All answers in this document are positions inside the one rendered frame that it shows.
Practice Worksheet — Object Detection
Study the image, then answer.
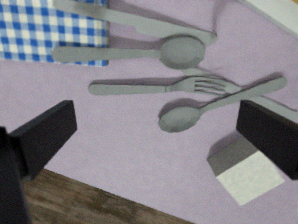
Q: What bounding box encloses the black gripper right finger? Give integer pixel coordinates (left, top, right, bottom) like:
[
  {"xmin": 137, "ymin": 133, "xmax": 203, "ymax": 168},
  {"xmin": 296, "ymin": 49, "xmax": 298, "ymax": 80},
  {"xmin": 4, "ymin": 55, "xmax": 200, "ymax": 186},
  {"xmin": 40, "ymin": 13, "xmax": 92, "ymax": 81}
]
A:
[{"xmin": 235, "ymin": 100, "xmax": 298, "ymax": 181}]

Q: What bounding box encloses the blue and white checked towel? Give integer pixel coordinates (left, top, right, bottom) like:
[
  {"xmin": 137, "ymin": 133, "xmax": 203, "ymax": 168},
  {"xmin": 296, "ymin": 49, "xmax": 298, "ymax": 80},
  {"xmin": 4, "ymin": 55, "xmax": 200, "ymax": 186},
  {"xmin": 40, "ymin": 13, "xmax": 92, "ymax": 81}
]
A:
[{"xmin": 0, "ymin": 0, "xmax": 109, "ymax": 67}]

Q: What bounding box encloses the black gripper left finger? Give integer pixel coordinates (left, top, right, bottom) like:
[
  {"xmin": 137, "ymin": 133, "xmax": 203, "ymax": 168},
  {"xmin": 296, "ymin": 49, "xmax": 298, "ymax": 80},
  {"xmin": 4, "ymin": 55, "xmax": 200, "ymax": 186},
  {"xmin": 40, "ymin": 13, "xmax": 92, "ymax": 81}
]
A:
[{"xmin": 0, "ymin": 100, "xmax": 78, "ymax": 224}]

